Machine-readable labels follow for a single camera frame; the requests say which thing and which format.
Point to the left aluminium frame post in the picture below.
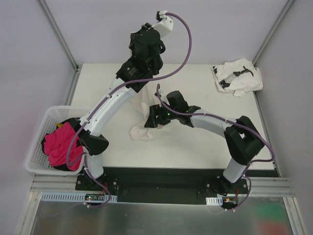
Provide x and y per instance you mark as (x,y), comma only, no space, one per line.
(57,33)

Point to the aluminium frame post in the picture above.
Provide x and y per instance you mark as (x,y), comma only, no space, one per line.
(273,29)
(57,33)

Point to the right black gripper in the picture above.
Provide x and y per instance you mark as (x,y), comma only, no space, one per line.
(158,115)

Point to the white plastic laundry basket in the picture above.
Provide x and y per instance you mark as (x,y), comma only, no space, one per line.
(56,150)

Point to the pink red t shirt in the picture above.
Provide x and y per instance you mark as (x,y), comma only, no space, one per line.
(60,147)

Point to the cream white t shirt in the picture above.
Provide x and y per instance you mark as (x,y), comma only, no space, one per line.
(141,102)

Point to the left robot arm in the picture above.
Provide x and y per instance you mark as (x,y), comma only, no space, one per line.
(145,62)

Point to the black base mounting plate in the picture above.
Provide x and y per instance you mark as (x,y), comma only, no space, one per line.
(161,185)

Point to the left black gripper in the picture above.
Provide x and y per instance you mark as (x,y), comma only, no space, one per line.
(148,28)

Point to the right white cable duct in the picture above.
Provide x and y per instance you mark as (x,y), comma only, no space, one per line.
(214,201)

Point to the white black printed t shirt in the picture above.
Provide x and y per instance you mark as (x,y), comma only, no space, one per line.
(237,78)

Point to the white cable duct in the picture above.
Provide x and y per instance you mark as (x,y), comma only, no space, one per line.
(77,197)
(214,201)

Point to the right aluminium frame post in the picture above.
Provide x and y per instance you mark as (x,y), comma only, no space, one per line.
(273,29)

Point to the left white cable duct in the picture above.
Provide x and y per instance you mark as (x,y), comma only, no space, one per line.
(77,197)

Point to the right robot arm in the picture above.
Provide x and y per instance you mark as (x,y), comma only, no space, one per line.
(239,135)

